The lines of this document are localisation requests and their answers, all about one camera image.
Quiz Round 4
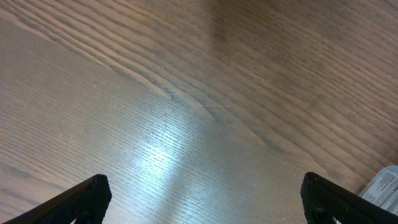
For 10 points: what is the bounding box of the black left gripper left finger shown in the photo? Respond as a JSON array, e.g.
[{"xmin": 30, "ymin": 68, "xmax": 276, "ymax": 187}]
[{"xmin": 4, "ymin": 174, "xmax": 112, "ymax": 224}]

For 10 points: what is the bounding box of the clear plastic container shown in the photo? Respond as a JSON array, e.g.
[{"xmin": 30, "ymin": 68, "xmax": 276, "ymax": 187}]
[{"xmin": 359, "ymin": 166, "xmax": 397, "ymax": 215}]

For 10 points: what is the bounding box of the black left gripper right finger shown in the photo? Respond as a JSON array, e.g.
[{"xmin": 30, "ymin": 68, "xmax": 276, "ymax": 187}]
[{"xmin": 300, "ymin": 172, "xmax": 397, "ymax": 224}]

